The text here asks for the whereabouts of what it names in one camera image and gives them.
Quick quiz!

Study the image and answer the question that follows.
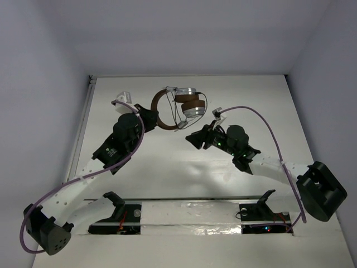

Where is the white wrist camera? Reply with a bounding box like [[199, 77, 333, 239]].
[[112, 91, 132, 114], [212, 107, 226, 129]]

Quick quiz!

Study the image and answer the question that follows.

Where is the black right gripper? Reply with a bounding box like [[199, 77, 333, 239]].
[[186, 119, 238, 156]]

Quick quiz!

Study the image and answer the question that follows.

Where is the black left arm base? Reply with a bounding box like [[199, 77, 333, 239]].
[[88, 192, 142, 235]]

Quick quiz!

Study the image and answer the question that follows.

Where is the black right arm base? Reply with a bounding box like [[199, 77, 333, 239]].
[[235, 190, 293, 235]]

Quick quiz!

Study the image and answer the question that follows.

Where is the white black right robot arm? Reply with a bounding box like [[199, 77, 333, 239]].
[[185, 125, 348, 222]]

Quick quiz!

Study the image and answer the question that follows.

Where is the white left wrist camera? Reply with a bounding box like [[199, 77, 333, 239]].
[[112, 91, 132, 114]]

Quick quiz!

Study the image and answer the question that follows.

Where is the white front cover panel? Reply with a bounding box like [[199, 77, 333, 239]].
[[33, 218, 353, 267]]

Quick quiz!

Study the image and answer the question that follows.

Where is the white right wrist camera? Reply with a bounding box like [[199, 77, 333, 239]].
[[212, 107, 226, 129]]

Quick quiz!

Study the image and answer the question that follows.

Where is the thin black headphone cable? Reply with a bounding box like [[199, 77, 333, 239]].
[[164, 87, 209, 131]]

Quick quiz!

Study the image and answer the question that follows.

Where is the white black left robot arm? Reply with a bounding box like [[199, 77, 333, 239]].
[[19, 100, 158, 256]]

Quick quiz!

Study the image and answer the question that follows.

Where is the aluminium rail left side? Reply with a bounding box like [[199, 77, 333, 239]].
[[61, 75, 97, 184]]

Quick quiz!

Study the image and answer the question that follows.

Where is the aluminium rail front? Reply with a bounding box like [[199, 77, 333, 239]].
[[124, 195, 261, 202]]

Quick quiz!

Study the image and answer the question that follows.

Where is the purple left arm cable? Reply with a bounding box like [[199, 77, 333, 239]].
[[19, 99, 146, 254]]

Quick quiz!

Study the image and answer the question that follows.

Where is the aluminium rail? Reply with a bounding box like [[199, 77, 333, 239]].
[[61, 75, 97, 184], [124, 195, 261, 202]]

